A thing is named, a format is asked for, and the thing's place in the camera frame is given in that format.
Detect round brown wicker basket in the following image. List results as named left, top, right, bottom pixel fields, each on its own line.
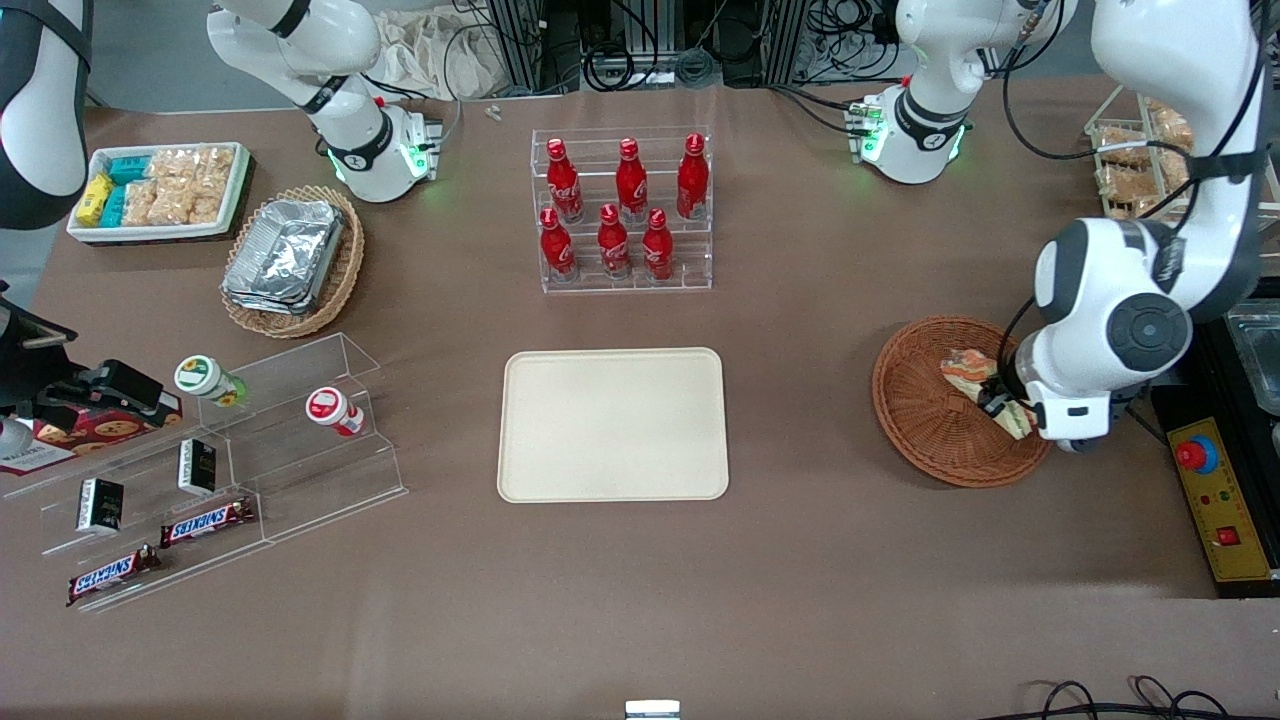
left=871, top=315, right=1053, bottom=489

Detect clear acrylic stepped shelf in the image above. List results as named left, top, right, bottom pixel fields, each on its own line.
left=0, top=332, right=409, bottom=614

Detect red lid drink bottle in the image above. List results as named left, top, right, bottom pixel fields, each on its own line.
left=305, top=386, right=367, bottom=438

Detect Snickers chocolate bar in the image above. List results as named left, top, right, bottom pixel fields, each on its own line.
left=66, top=544, right=161, bottom=608
left=159, top=497, right=257, bottom=549

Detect triangular sandwich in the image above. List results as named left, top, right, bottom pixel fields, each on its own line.
left=940, top=347, right=1036, bottom=442

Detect cream plastic tray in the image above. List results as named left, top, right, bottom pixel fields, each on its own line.
left=497, top=347, right=731, bottom=504

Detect white rectangular snack bin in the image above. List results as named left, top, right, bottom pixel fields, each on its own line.
left=66, top=141, right=255, bottom=247

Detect black floor cable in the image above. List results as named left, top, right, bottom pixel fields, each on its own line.
left=1010, top=677, right=1280, bottom=720

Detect red cookie box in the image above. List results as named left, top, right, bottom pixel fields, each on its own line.
left=0, top=393, right=184, bottom=477

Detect steel pan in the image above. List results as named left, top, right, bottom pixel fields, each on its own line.
left=1225, top=298, right=1280, bottom=416

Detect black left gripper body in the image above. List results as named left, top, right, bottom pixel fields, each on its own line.
left=1003, top=335, right=1043, bottom=401

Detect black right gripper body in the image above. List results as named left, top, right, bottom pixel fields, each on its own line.
left=0, top=295, right=81, bottom=413

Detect small black box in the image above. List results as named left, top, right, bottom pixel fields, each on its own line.
left=178, top=438, right=218, bottom=498
left=76, top=478, right=125, bottom=534

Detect aluminium frame post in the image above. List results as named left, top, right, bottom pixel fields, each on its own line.
left=768, top=0, right=813, bottom=86
left=490, top=0, right=581, bottom=96

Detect beige crumpled cloth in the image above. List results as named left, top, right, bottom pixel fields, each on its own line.
left=375, top=10, right=501, bottom=101

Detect yellow emergency stop panel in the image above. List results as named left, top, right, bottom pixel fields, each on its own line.
left=1165, top=415, right=1280, bottom=584

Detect coiled black cable bundle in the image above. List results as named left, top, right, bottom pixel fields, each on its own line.
left=583, top=40, right=721, bottom=93

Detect oval light wicker basket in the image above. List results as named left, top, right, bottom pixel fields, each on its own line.
left=219, top=184, right=366, bottom=340

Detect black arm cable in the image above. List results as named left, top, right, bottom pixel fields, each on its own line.
left=995, top=0, right=1261, bottom=376

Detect white wire basket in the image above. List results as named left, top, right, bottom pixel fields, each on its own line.
left=1085, top=85, right=1201, bottom=223

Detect yellow snack pack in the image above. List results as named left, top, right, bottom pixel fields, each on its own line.
left=76, top=172, right=116, bottom=227

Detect green lid drink bottle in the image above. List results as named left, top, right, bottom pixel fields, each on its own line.
left=174, top=354, right=247, bottom=408

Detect stacked aluminium foil trays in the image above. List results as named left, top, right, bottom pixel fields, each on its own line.
left=222, top=198, right=347, bottom=317

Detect red cola bottle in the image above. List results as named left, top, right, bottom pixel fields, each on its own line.
left=546, top=137, right=585, bottom=225
left=615, top=137, right=649, bottom=225
left=539, top=207, right=578, bottom=283
left=676, top=132, right=710, bottom=222
left=597, top=203, right=633, bottom=281
left=641, top=207, right=676, bottom=283

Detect black countertop appliance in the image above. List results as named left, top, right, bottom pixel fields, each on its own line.
left=1150, top=290, right=1280, bottom=601

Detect clear acrylic bottle rack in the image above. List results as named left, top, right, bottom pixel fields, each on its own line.
left=530, top=125, right=714, bottom=295

